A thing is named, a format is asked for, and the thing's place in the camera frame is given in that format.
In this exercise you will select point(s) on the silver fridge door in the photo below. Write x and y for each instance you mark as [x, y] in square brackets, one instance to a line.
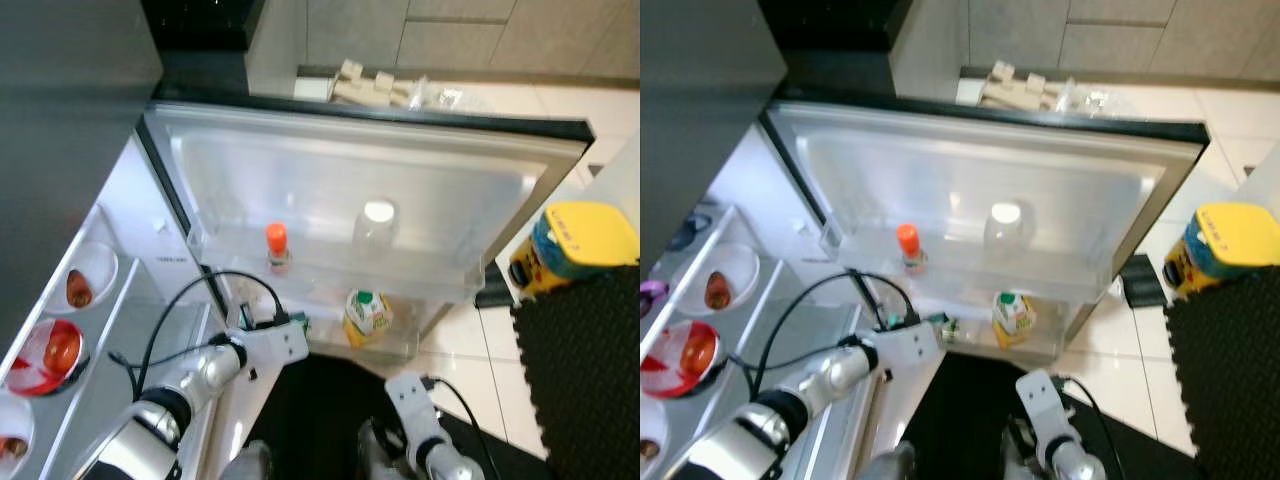
[980, 165]
[350, 160]

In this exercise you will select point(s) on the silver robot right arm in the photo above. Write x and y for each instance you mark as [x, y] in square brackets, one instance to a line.
[1075, 465]
[450, 465]

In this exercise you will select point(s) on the yellow lidded blue container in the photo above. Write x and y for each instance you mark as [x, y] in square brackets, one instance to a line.
[1240, 235]
[590, 235]

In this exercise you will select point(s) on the grey blue cup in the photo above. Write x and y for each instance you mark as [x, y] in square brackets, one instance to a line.
[695, 232]

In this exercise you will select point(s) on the purple cup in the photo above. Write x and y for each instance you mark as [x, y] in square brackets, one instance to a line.
[652, 295]

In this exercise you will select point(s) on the brown food piece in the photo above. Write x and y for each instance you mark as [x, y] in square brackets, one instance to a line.
[79, 290]
[718, 292]

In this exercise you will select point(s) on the small white bowl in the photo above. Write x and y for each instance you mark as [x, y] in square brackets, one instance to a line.
[742, 262]
[95, 262]

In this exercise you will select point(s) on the red tomato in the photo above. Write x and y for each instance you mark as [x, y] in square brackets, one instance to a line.
[62, 350]
[698, 352]

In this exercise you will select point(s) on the red white bowl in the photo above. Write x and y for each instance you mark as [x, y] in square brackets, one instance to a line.
[30, 375]
[660, 375]

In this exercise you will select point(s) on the small black block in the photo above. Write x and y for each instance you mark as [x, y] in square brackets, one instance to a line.
[492, 290]
[1142, 285]

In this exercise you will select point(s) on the brown sweet potato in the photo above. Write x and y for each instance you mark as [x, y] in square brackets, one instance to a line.
[10, 447]
[648, 450]

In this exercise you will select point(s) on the clear jar white lid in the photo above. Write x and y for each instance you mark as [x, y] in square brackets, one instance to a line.
[1005, 213]
[378, 212]

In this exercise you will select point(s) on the bottle with orange cap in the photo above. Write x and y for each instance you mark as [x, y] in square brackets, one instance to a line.
[908, 240]
[277, 240]

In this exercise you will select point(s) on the yellow juice carton green cap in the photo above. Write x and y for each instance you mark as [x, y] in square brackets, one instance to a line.
[368, 318]
[1013, 318]

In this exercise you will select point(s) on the grey kitchen cabinet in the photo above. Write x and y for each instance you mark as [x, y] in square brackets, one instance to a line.
[450, 30]
[1100, 30]

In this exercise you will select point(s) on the black cooktop counter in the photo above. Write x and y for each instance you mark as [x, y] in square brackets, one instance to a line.
[200, 40]
[830, 25]

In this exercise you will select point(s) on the moulded cardboard tray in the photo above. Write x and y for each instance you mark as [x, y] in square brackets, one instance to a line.
[370, 88]
[1020, 92]

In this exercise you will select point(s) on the grey robot left leg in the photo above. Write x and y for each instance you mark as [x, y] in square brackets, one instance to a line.
[248, 465]
[890, 465]

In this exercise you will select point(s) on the grey robot leg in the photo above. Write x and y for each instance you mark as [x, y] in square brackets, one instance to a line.
[890, 465]
[1020, 455]
[248, 465]
[378, 460]

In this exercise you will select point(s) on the grey robot right leg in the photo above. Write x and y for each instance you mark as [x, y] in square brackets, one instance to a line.
[378, 460]
[1020, 455]

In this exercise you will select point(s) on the black floor mat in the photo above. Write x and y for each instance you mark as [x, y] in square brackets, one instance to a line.
[320, 400]
[960, 400]

